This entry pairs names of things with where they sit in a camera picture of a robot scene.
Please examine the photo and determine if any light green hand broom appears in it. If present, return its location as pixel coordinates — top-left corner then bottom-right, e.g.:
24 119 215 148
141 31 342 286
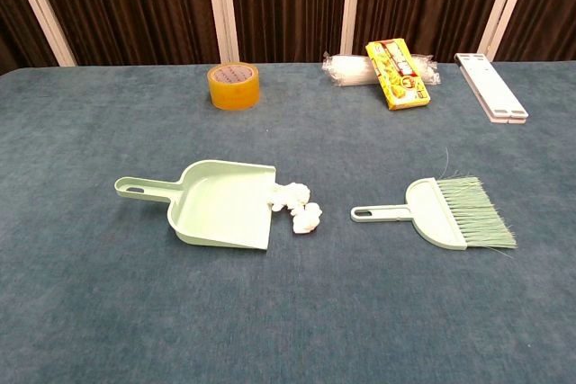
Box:
350 147 518 260

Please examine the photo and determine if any light green plastic dustpan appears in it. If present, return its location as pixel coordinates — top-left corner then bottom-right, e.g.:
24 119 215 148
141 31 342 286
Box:
113 159 277 252

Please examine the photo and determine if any yellowish packing tape roll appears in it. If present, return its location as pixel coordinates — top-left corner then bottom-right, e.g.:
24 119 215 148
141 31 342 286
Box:
206 61 261 111

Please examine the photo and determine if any clear plastic wrapped pack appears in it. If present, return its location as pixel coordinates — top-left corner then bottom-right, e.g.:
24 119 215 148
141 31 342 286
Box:
321 51 441 88

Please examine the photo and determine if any yellow printed cardboard box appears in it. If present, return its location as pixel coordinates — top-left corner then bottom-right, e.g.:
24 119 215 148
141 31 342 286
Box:
364 38 431 112

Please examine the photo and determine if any blue table mat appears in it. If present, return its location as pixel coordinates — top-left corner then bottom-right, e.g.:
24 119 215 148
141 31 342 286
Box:
0 59 576 384

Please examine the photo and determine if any white folded plastic stand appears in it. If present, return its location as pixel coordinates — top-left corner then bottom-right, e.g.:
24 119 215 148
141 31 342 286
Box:
453 52 529 124

